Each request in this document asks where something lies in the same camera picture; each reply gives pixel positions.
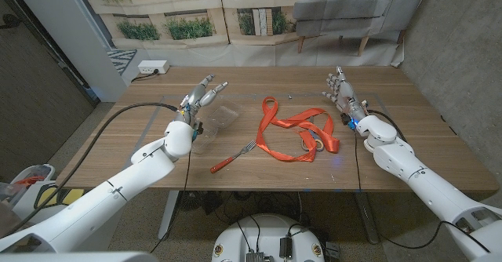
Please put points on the clear plastic clamshell container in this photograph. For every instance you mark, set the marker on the clear plastic clamshell container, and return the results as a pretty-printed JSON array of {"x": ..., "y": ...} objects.
[{"x": 225, "y": 115}]

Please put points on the white table leg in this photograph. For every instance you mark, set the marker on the white table leg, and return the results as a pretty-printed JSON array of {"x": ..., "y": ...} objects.
[{"x": 168, "y": 215}]

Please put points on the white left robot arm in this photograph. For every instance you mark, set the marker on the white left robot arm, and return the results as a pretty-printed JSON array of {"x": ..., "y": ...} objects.
[{"x": 98, "y": 207}]

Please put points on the printed garden backdrop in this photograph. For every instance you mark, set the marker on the printed garden backdrop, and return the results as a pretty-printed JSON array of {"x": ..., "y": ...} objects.
[{"x": 255, "y": 19}]

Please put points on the black fan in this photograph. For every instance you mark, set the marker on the black fan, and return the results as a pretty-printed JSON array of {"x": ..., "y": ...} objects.
[{"x": 189, "y": 201}]

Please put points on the white power strip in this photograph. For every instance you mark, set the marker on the white power strip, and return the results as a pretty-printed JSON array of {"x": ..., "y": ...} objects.
[{"x": 153, "y": 66}]

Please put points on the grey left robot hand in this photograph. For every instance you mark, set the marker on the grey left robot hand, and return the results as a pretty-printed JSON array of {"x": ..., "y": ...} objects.
[{"x": 194, "y": 101}]

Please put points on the person's brown trouser leg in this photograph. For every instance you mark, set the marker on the person's brown trouser leg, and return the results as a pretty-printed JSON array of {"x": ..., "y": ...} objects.
[{"x": 6, "y": 219}]

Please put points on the white plastic bin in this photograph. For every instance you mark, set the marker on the white plastic bin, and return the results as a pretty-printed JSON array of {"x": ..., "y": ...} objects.
[{"x": 37, "y": 172}]

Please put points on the dark table leg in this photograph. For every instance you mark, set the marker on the dark table leg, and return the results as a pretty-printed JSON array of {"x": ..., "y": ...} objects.
[{"x": 366, "y": 219}]

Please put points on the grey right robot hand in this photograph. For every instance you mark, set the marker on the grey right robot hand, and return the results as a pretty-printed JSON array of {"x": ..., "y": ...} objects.
[{"x": 347, "y": 97}]

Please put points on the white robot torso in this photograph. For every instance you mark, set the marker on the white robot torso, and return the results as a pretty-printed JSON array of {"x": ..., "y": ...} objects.
[{"x": 270, "y": 230}]

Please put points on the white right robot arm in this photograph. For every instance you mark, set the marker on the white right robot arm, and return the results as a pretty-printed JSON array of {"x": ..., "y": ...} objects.
[{"x": 431, "y": 191}]

